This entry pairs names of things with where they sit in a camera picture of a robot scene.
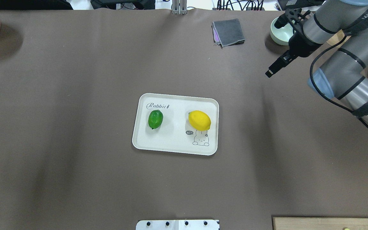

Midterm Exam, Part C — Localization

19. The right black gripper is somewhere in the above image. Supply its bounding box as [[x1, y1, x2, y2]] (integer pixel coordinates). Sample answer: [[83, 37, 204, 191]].
[[265, 32, 321, 78]]

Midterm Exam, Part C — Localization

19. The yellow lemon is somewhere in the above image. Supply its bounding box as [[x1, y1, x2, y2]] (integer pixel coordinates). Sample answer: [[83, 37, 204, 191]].
[[188, 110, 211, 131]]

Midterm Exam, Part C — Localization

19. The green lime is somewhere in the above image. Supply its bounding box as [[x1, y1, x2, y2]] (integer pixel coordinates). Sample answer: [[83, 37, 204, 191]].
[[148, 110, 164, 129]]

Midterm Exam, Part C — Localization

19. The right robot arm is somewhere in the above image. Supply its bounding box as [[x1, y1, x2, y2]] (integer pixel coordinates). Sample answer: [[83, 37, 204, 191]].
[[265, 0, 368, 128]]

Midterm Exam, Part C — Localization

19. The white rabbit tray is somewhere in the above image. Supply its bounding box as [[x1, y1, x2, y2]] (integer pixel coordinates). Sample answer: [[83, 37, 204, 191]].
[[132, 93, 219, 156]]

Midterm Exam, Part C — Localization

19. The mint green bowl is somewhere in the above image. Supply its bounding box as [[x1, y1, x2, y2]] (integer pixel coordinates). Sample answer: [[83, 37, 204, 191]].
[[270, 17, 294, 46]]

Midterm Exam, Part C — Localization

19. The wooden mug tree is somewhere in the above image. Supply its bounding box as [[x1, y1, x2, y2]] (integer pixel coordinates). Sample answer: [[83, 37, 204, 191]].
[[326, 30, 345, 46]]

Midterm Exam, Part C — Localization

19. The grey folded cloth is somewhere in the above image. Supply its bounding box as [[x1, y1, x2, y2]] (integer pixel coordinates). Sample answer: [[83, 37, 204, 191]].
[[212, 18, 245, 48]]

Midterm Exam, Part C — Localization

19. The bamboo cutting board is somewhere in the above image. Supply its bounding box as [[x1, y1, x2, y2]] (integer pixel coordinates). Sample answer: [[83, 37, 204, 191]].
[[272, 217, 368, 230]]

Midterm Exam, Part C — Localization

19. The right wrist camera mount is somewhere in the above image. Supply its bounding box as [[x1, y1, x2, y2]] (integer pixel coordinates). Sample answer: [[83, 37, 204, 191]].
[[274, 8, 311, 33]]

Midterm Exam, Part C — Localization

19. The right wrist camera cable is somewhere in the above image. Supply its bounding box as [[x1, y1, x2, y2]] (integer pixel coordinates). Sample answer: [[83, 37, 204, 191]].
[[310, 35, 368, 141]]

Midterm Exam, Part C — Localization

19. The aluminium frame post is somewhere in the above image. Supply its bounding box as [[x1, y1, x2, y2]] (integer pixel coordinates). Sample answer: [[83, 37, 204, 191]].
[[171, 0, 188, 15]]

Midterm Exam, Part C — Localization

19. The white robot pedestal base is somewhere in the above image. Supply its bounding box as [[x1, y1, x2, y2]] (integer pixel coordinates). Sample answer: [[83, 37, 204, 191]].
[[135, 219, 220, 230]]

